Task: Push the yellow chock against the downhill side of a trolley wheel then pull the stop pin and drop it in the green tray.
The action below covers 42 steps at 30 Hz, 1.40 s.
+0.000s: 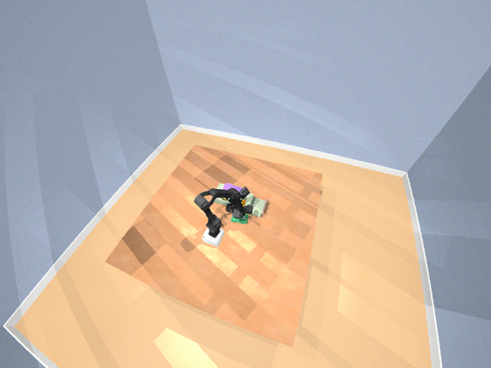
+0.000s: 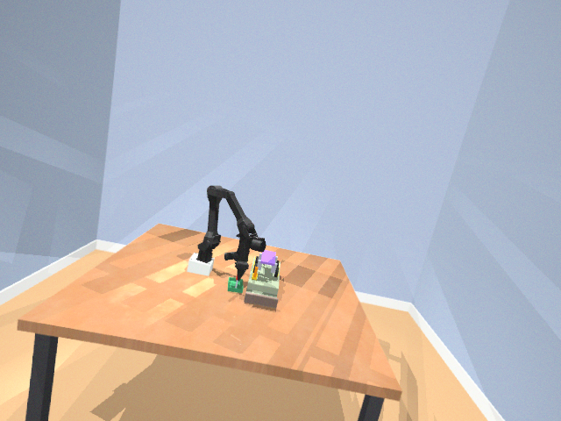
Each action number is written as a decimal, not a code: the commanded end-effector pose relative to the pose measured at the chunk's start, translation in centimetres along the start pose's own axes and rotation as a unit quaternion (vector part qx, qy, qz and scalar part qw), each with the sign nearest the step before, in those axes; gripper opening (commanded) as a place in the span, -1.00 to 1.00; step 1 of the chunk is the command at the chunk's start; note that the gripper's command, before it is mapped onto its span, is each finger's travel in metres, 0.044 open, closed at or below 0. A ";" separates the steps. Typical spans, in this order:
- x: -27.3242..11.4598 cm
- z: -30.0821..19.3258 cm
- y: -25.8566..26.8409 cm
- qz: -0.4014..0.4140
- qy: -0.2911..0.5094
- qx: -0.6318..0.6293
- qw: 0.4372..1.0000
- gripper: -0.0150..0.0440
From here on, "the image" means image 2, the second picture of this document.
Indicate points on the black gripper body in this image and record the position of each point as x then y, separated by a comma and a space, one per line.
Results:
242, 261

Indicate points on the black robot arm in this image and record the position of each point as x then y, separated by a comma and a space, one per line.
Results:
212, 239

